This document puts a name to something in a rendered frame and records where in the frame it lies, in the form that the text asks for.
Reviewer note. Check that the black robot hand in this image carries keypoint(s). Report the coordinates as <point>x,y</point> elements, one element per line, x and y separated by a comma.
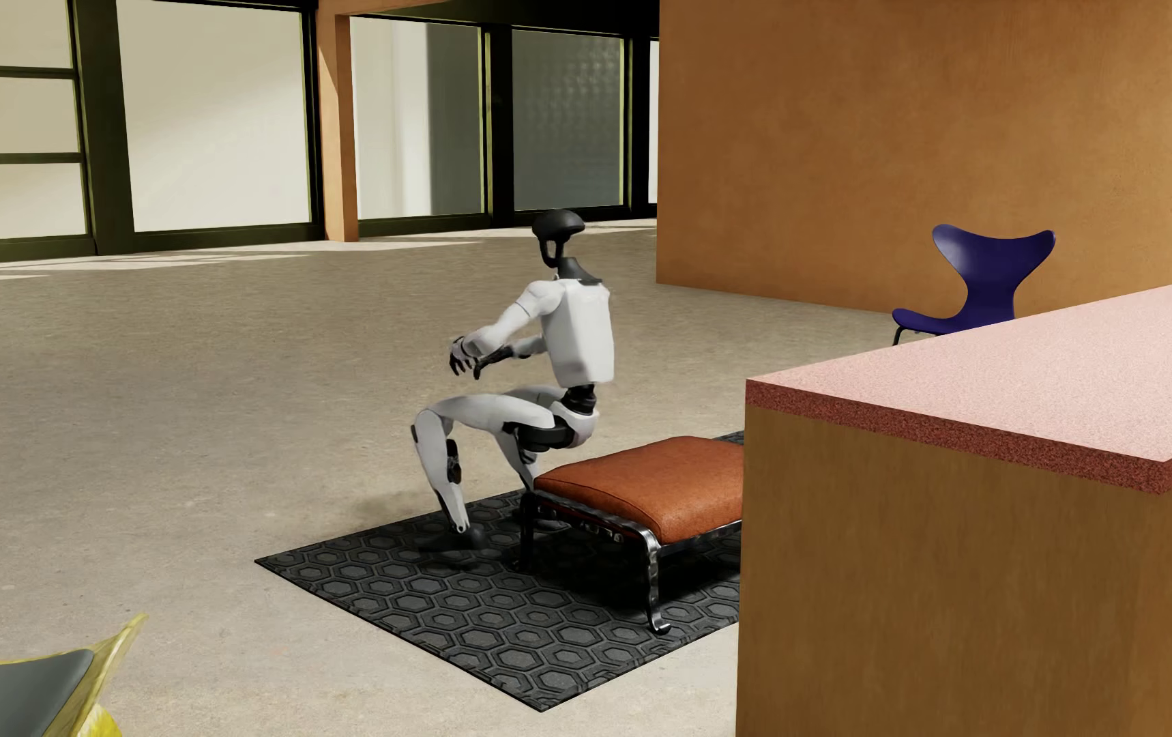
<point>486,361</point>
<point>460,357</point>

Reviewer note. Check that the orange leather bench chair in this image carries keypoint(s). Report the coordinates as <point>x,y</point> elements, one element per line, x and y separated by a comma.
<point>644,499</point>

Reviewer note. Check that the blue shell chair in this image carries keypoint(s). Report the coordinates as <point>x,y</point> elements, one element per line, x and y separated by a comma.
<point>980,276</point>

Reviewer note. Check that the yellow chair with grey seat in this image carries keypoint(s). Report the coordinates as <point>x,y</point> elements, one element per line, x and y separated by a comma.
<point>21,688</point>

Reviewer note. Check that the white left robot leg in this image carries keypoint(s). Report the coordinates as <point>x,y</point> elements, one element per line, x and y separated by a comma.
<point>451,440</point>

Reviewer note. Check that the white robot leg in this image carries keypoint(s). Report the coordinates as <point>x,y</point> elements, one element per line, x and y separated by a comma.
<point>451,440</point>
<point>525,463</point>

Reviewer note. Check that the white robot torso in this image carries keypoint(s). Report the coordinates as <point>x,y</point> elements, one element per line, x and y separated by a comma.
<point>580,325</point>

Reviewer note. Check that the white right robot leg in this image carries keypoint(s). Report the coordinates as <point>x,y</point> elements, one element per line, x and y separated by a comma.
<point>525,463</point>

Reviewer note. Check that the black robot head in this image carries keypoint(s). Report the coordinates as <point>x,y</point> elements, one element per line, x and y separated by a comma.
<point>556,231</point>

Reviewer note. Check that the dark hexagon pattern rug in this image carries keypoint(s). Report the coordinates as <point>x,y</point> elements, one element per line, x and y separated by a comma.
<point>489,599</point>

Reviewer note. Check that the orange wooden pillar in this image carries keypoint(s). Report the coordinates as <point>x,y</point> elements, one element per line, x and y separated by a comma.
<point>338,123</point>

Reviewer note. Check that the pink-topped wooden counter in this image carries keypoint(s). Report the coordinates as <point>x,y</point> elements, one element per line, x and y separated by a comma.
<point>995,502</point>

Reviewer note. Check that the dark-framed window wall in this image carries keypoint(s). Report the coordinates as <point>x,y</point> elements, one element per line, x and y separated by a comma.
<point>207,118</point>

